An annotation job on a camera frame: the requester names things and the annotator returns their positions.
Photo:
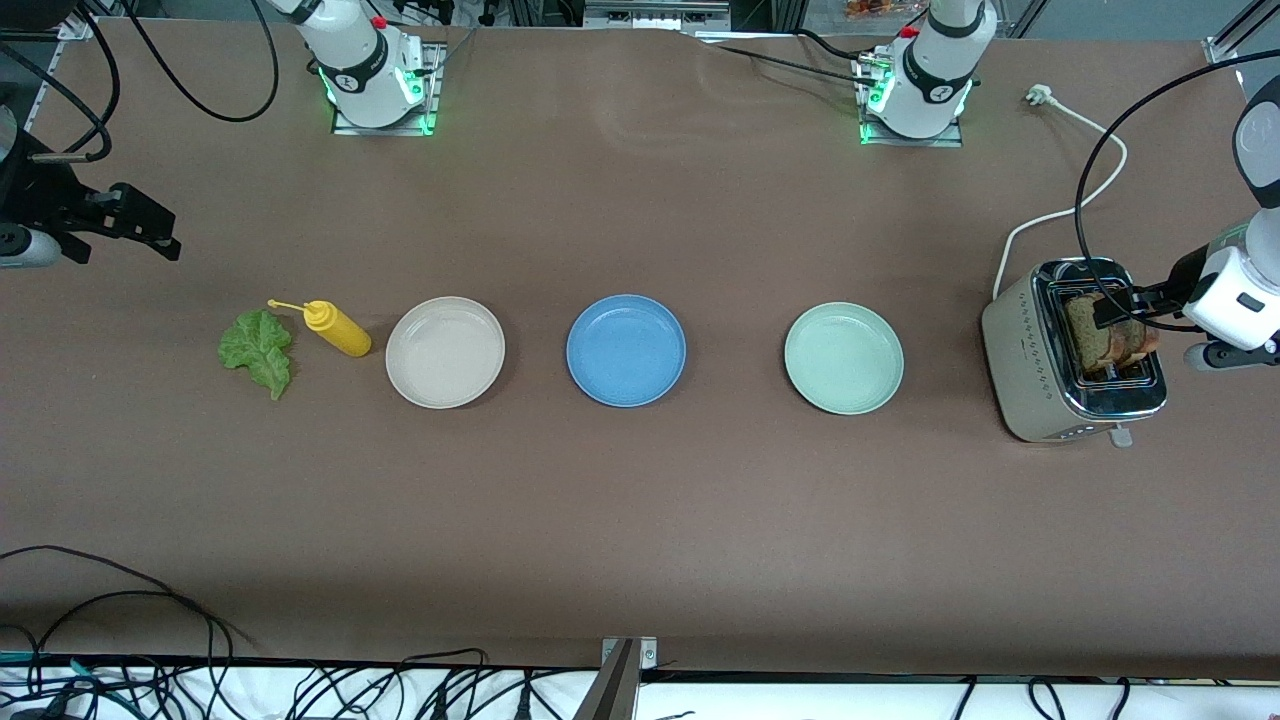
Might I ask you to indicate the orange food tray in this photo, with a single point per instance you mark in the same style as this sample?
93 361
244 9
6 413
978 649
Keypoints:
880 8

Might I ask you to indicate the aluminium frame rail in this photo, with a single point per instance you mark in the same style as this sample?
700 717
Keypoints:
1225 45
75 25

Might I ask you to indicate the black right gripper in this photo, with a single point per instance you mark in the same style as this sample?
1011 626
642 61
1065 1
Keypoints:
40 195

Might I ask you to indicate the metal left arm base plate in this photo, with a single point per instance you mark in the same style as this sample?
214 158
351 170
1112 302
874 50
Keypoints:
910 143

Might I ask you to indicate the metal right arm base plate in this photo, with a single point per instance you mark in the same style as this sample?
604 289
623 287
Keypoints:
385 131

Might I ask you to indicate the yellow squeeze bottle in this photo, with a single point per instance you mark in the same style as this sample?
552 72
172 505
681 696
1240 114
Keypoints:
340 332

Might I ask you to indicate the beige white plate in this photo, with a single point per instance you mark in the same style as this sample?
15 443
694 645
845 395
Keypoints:
445 352

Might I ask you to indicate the brown bread slice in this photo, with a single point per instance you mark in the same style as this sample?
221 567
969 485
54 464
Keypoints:
1142 345
1085 340

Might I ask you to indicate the silver beige toaster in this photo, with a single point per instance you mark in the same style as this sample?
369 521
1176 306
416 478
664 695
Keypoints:
1020 360

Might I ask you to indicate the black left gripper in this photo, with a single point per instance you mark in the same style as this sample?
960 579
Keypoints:
1184 272

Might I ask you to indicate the dark metal beam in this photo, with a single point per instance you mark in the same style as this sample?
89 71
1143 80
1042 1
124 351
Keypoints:
612 690

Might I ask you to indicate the light green plate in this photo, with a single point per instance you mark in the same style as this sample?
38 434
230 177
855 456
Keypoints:
845 360

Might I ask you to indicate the grey metal box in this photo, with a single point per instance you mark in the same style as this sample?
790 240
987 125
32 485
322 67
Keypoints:
650 15

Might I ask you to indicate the small metal table bracket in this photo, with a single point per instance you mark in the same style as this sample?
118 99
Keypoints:
640 650

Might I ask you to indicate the green lettuce leaf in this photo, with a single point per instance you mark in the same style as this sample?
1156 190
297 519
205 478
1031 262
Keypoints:
258 350

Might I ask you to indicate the blue plate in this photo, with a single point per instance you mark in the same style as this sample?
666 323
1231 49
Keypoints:
626 350

